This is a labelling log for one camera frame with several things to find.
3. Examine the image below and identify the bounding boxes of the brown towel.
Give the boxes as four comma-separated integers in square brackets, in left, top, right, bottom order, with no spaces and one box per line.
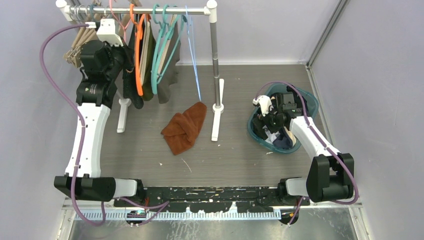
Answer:
[161,101,207,156]

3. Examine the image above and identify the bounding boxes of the teal hanger middle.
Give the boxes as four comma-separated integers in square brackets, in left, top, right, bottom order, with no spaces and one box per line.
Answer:
[150,3,175,95]

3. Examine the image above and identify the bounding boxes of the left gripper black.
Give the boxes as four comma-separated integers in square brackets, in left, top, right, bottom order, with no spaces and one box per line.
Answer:
[102,37,135,81]

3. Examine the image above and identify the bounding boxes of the white garment rack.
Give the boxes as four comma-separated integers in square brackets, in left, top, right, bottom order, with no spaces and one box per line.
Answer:
[55,0,225,142]

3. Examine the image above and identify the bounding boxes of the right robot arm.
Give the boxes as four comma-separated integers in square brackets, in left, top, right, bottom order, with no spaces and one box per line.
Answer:
[249,90,359,206]

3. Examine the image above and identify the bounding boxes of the beige wooden hangers bunch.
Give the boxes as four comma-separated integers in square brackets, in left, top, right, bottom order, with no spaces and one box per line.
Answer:
[63,0,114,68]

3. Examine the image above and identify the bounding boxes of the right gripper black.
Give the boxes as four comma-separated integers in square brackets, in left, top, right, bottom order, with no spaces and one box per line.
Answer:
[251,102,284,141]

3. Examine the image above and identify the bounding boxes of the teal laundry basket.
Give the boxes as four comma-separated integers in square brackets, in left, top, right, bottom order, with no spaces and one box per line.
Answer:
[247,81,319,154]

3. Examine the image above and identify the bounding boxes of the light blue wire hanger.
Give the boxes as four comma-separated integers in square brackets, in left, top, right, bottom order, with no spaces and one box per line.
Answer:
[184,5,202,102]

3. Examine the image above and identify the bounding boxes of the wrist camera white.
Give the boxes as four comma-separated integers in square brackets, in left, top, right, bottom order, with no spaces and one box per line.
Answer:
[252,95,274,117]
[96,18,124,47]

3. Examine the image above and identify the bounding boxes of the navy underwear cream waistband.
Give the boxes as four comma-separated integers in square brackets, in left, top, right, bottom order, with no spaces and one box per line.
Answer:
[272,127,297,150]

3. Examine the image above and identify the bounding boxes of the teal hanger right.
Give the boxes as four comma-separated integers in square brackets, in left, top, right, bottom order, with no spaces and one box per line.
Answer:
[159,14,183,79]

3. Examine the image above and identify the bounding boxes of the olive green underwear cream waistband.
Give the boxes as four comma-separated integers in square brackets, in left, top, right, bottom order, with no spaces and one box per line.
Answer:
[139,19,156,101]

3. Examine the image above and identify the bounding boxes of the orange hanger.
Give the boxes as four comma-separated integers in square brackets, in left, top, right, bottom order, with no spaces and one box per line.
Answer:
[129,3,145,97]

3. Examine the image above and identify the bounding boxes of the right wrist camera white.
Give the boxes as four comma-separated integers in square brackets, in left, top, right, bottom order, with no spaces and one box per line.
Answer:
[252,95,274,117]

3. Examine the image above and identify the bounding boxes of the white black printed garment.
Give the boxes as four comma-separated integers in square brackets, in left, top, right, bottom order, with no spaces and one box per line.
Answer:
[265,132,282,144]

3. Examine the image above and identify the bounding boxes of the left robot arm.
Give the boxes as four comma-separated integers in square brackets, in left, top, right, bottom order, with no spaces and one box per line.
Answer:
[53,40,147,207]

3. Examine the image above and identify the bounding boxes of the teal hanger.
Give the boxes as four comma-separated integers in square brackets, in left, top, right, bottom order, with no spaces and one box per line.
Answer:
[159,14,183,79]
[150,3,175,95]

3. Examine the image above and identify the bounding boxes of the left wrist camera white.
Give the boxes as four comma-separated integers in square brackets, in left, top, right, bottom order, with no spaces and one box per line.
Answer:
[96,18,124,47]

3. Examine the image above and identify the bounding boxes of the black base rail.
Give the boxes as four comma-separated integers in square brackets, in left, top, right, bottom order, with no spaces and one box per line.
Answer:
[128,186,300,213]

